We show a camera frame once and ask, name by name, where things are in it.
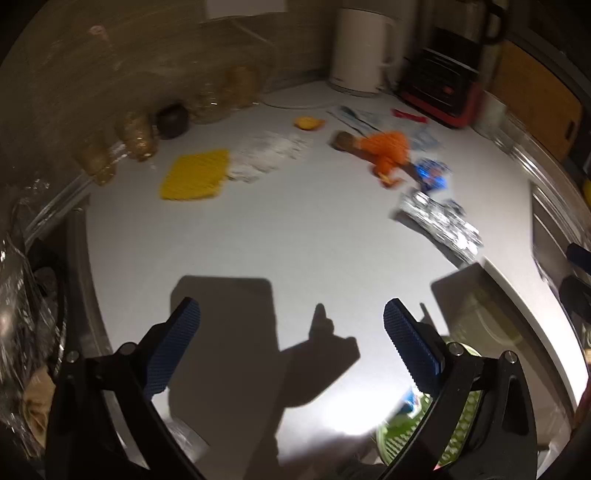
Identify crinkled plastic bag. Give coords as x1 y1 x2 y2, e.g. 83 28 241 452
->
0 185 71 462

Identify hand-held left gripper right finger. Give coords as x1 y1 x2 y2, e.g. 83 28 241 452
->
379 298 539 480

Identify dark round jar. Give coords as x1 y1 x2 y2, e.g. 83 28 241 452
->
156 104 190 140

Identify wooden cutting board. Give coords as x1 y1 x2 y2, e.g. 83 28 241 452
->
491 39 584 162

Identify white round kettle base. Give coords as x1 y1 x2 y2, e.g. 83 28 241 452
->
263 85 341 110

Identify orange plush toy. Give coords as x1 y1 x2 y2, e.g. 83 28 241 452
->
355 130 412 188

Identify yellow waffle dish cloth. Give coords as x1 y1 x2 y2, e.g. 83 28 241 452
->
160 148 231 201

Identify red and black appliance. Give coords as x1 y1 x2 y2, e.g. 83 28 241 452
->
399 25 486 129

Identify brown round food scrap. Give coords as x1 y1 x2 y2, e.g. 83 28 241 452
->
329 130 365 155

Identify green plastic basket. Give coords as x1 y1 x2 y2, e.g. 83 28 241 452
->
375 339 486 468

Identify steel sink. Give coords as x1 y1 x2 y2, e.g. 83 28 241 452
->
526 178 591 288

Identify pale blue dish cloth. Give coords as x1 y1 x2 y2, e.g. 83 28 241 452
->
227 130 309 182

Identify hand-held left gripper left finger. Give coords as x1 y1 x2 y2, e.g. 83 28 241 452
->
44 296 206 480

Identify white and blue wrapper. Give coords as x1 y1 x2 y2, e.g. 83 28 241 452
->
326 105 384 135

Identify silver foil wrapper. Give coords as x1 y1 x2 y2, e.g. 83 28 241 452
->
392 189 484 267

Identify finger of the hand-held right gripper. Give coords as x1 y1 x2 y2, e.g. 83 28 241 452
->
558 275 591 320
567 242 591 267

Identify blue snack wrapper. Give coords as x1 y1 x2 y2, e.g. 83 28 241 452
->
413 158 452 191

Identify glass jar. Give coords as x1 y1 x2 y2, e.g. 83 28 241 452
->
222 65 262 110
74 138 119 186
115 111 158 162
191 80 227 125

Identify white electric kettle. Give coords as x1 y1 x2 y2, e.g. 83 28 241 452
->
329 7 400 97

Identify red wrapper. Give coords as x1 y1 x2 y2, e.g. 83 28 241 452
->
392 108 428 126

